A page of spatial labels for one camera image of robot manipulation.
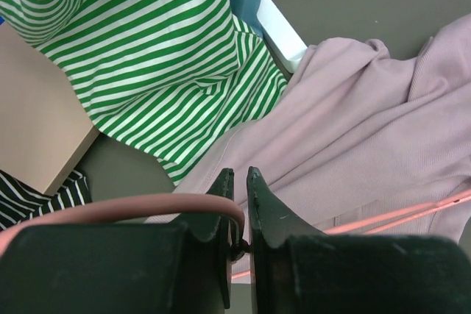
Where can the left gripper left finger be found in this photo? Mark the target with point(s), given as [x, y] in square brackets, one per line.
[177, 263]

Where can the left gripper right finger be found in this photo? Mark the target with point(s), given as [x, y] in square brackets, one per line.
[296, 268]

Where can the pink tank top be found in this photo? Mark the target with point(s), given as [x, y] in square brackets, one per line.
[357, 134]

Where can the pink hanger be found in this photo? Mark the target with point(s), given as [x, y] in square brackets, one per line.
[173, 203]

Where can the black white striped tank top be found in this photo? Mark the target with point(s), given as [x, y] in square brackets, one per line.
[20, 202]

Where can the green white striped tank top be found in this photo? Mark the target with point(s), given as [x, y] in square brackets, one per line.
[167, 77]

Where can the brown cardboard sheet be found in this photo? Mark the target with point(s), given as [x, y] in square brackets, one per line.
[44, 129]

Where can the white clothes rack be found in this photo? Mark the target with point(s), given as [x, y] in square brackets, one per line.
[281, 36]

